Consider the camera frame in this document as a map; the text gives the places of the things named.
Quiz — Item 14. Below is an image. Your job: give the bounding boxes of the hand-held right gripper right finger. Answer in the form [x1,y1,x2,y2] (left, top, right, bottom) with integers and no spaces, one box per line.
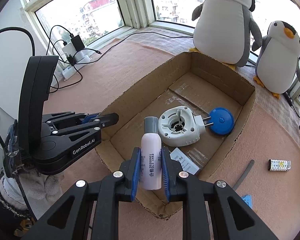
[161,146,280,240]

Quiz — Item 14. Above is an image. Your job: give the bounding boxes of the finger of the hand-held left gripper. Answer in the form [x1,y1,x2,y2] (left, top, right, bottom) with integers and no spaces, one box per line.
[47,113,119,138]
[41,112,100,128]

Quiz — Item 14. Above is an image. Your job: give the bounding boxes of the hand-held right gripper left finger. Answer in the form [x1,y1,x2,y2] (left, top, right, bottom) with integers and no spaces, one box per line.
[22,147,142,240]

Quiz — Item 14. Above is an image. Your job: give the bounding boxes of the small white labelled box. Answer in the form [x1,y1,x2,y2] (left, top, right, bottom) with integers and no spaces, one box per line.
[169,147,202,176]

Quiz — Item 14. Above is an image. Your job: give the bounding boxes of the white bottle with grey cap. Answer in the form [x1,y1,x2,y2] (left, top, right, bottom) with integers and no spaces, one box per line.
[140,116,163,190]

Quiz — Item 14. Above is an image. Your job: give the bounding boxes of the cardboard box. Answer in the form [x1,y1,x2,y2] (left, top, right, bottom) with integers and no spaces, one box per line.
[94,52,256,218]

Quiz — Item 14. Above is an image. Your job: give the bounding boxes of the white plug-in device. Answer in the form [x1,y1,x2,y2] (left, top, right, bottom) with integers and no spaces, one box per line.
[158,106,213,147]

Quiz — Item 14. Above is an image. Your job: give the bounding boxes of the long grey metal spoon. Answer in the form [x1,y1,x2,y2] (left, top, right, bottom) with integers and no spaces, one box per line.
[232,159,255,190]

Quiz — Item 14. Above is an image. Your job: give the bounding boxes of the blue round disc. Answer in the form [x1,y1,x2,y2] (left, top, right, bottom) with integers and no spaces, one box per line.
[208,107,235,135]

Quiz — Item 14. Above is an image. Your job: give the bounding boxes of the patterned white lighter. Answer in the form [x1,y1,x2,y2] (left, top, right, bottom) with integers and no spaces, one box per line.
[267,159,292,172]

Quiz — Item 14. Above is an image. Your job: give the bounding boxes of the person's left forearm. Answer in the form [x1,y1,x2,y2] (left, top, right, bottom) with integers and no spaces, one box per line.
[0,167,38,240]

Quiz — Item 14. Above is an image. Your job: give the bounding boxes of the person's left hand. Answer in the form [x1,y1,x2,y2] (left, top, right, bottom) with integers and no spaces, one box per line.
[20,169,64,202]

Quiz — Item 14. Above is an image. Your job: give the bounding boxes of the clear plastic wrap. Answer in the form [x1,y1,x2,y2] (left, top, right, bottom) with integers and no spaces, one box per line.
[2,121,32,178]

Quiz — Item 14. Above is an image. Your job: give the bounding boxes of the white charger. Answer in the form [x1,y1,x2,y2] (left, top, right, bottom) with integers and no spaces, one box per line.
[62,42,77,55]

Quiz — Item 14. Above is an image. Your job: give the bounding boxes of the white power strip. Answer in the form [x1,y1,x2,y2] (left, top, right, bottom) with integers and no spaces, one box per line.
[62,49,92,81]

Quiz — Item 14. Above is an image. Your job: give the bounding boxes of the black charger brick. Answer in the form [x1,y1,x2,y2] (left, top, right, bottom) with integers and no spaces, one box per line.
[70,35,85,52]

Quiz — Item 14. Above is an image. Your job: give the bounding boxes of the large penguin plush toy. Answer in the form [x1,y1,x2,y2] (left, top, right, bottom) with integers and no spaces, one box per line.
[189,0,263,70]

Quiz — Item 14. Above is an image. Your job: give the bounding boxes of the small penguin plush toy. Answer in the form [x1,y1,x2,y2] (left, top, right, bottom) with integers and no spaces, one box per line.
[252,20,300,99]

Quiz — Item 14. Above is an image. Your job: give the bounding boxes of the looped black cable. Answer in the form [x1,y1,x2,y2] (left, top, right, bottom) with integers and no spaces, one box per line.
[49,55,65,90]

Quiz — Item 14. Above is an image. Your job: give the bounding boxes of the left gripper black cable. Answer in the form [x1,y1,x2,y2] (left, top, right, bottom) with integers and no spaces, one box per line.
[0,27,37,58]

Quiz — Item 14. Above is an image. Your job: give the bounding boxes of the long black cable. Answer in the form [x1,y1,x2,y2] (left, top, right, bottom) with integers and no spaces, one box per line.
[85,31,199,49]

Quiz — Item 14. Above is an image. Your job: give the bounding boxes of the white window frame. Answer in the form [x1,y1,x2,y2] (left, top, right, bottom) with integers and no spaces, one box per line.
[17,0,198,34]

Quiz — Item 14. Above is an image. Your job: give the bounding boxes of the black ring light cable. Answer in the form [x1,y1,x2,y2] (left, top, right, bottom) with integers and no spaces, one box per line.
[289,102,300,120]

